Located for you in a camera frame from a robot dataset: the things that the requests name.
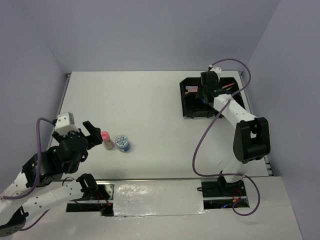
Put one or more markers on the black four-compartment tray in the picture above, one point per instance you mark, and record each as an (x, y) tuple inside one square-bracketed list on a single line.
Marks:
[(193, 107)]

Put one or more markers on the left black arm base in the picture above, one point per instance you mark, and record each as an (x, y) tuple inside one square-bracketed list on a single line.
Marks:
[(96, 197)]

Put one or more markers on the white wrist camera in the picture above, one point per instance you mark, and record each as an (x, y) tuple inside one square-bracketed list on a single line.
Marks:
[(65, 123), (217, 70)]

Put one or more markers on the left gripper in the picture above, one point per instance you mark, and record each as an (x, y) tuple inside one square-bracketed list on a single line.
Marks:
[(95, 137)]

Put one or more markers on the orange-capped pink highlighter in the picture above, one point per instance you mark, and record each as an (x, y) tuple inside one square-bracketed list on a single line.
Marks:
[(191, 89)]

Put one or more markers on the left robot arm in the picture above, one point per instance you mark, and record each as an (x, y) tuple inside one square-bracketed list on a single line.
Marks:
[(21, 201)]

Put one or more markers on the silver foil-covered panel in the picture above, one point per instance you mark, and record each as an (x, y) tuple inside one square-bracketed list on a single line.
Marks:
[(157, 198)]

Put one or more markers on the blue slime jar front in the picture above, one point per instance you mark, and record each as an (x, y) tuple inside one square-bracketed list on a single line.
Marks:
[(122, 143)]

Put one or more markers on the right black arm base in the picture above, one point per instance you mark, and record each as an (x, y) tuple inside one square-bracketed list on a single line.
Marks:
[(217, 193)]

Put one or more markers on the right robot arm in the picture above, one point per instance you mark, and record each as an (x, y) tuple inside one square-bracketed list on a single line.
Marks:
[(251, 140)]

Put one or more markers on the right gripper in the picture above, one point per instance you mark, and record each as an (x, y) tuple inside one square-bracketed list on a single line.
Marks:
[(200, 90)]

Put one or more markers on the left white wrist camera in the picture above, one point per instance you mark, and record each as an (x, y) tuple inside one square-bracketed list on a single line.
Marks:
[(65, 123)]

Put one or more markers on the pink-capped small bottle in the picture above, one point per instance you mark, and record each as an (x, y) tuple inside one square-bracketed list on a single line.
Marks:
[(107, 141)]

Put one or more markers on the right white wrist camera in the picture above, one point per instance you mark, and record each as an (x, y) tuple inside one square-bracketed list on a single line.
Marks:
[(217, 70)]

